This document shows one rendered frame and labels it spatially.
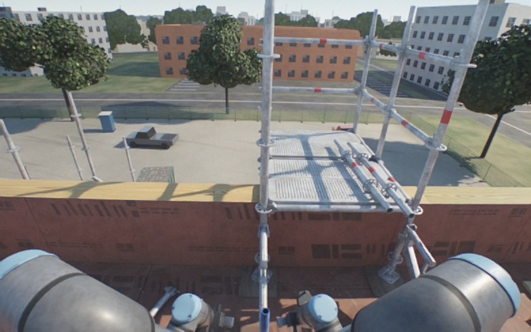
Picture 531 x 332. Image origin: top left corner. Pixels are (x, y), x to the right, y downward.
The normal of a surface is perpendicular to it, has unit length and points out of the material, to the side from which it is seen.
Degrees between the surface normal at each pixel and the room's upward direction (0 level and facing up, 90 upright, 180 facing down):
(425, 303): 28
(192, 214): 90
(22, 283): 15
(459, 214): 90
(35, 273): 5
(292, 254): 90
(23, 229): 90
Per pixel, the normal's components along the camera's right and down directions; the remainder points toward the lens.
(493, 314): 0.36, -0.14
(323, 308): 0.16, -0.68
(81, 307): 0.48, -0.66
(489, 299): 0.26, -0.46
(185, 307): -0.11, -0.68
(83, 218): 0.01, 0.48
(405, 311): -0.57, -0.65
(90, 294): 0.52, -0.82
